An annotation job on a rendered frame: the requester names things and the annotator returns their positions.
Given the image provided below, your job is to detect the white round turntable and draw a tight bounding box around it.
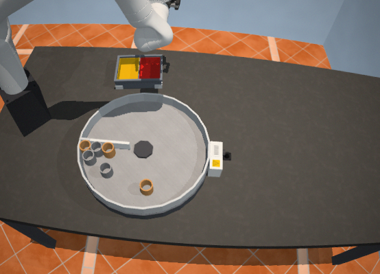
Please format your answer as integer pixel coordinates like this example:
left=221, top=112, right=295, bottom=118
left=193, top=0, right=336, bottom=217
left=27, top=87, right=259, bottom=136
left=78, top=93, right=222, bottom=220

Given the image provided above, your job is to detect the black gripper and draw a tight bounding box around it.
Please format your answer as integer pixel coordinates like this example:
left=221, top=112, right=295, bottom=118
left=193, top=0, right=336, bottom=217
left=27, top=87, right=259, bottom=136
left=166, top=0, right=180, bottom=10

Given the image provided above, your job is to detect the grey metal sleeve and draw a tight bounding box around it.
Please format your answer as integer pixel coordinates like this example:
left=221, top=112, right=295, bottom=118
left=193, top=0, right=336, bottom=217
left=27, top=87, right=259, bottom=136
left=99, top=162, right=113, bottom=179
left=91, top=141, right=103, bottom=157
left=82, top=150, right=97, bottom=166

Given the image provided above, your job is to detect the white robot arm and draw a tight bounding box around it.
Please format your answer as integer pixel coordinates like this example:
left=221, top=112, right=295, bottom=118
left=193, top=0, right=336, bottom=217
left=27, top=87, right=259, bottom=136
left=0, top=0, right=174, bottom=95

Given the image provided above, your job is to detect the bronze bushing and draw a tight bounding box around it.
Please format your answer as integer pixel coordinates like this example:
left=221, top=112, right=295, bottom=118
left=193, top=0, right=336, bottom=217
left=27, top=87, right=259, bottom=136
left=79, top=140, right=91, bottom=153
left=102, top=142, right=116, bottom=159
left=140, top=179, right=154, bottom=196

